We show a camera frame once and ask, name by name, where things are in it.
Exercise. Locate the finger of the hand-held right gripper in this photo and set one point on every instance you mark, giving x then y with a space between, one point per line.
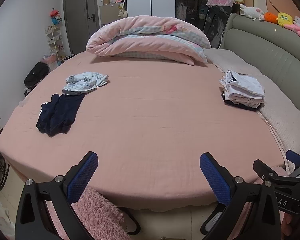
267 171
297 158

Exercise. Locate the white shelf rack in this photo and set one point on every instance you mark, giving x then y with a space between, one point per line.
55 42

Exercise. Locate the white bunny plush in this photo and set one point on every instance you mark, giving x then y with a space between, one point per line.
252 12

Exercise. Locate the pink bed sheet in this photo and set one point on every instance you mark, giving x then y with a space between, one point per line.
150 120

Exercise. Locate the pink fuzzy robe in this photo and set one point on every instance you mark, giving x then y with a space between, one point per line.
100 217

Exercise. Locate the dark folded garment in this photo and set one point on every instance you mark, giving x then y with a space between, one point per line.
240 105

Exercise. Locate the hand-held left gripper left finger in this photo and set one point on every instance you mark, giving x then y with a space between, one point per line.
83 177

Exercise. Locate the grey-green upholstered headboard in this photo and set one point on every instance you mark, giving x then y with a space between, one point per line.
270 45

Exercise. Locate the pink folded quilt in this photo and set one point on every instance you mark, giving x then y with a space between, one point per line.
150 27

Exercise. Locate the navy blue pants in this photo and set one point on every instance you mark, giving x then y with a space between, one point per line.
62 112

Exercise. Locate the orange carrot plush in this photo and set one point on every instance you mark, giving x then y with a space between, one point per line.
271 17

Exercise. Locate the red and blue plush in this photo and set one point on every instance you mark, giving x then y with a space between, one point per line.
55 17

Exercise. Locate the white bin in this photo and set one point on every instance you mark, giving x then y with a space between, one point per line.
68 58

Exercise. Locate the yellow plush toy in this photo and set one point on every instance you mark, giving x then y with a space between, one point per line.
285 19

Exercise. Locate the black bag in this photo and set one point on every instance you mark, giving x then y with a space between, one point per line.
36 76

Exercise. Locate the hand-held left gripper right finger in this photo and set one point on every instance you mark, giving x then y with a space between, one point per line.
215 177

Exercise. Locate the small cardboard box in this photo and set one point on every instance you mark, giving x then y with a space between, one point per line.
105 1

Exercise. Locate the dark glass cabinet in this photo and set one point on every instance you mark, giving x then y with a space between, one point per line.
190 5

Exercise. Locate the stack of folded white clothes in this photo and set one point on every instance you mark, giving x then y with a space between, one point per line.
245 87

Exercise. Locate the grey door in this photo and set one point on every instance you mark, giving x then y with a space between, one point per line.
81 15

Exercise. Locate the light blue printed garment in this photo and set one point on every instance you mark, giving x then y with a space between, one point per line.
87 80

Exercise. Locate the black slipper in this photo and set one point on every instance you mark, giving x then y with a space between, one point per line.
133 220
212 222

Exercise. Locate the beige small cabinet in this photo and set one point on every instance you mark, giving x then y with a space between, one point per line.
111 15

